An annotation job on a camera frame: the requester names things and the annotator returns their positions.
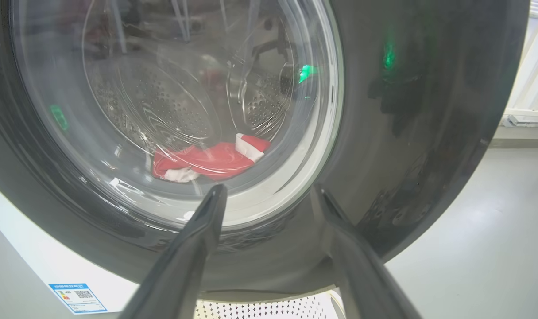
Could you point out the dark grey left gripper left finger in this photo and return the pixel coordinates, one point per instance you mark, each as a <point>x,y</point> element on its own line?
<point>180,266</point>

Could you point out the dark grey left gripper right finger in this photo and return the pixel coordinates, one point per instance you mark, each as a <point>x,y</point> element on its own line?
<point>361,274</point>

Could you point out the red and white garment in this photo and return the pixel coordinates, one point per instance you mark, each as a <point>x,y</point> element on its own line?
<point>220,159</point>

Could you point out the black glass washing machine door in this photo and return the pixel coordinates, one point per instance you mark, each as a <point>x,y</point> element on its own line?
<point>410,133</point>

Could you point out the white perforated laundry basket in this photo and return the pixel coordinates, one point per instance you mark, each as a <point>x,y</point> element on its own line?
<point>268,309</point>

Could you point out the blue energy label sticker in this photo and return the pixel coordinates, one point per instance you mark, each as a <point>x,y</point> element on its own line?
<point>78,297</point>

